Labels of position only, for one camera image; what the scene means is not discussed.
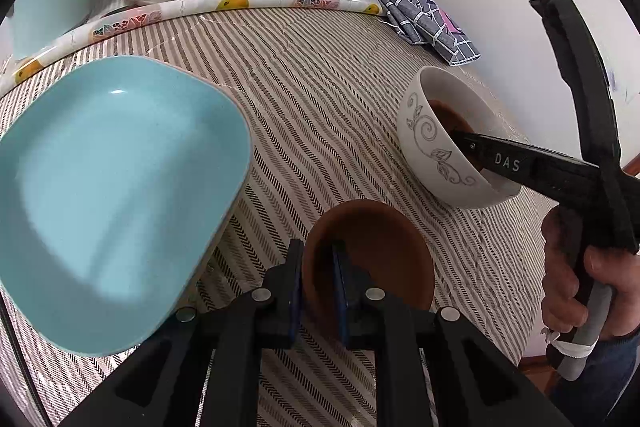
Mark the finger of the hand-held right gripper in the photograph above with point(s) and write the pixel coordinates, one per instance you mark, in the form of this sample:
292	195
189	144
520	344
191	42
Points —
492	157

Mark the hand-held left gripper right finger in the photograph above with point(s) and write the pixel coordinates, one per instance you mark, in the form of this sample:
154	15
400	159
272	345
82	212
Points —
341	292

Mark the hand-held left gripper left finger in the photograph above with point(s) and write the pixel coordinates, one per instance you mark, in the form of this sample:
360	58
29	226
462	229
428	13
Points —
294	287

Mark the small brown clay bowl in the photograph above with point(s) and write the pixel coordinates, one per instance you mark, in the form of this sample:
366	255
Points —
445	113
380	247

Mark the white bowl with vine pattern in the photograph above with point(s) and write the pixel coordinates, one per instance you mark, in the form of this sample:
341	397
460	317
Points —
425	157

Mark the light blue square plate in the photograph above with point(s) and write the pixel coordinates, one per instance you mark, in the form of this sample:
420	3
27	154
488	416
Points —
120	197

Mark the person's right hand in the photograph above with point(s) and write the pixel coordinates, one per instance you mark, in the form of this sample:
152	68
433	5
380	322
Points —
557	277

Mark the grey checkered cloth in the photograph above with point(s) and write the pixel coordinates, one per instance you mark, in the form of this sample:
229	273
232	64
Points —
425	22

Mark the fruit print mat roll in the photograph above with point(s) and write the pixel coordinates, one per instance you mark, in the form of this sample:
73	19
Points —
190	7

